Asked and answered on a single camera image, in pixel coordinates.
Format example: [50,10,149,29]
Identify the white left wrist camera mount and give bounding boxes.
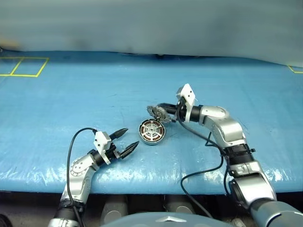
[93,131,112,166]

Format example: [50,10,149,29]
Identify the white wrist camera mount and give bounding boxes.
[93,131,112,166]
[176,83,196,122]

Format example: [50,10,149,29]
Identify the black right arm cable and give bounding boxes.
[180,117,237,218]

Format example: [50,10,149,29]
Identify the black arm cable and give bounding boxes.
[180,117,237,218]
[67,127,98,227]

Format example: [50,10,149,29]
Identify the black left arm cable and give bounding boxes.
[67,127,98,227]

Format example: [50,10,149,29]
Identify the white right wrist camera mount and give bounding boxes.
[176,83,196,122]

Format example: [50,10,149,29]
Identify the silver finned motor end cover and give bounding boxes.
[146,105,172,123]

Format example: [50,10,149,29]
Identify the dark grey rounded cylinder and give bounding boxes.
[100,194,128,225]
[165,194,195,215]

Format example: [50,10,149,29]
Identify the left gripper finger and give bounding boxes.
[120,140,140,159]
[109,128,129,141]

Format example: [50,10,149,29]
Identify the motor stator with copper windings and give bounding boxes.
[138,119,167,146]

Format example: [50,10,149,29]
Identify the blue foam table cover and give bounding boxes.
[0,50,303,195]

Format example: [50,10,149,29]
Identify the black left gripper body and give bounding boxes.
[105,141,122,163]

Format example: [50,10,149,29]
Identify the grey robot torso with emblem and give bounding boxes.
[99,211,221,227]

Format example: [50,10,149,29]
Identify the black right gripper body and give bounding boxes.
[174,99,188,122]

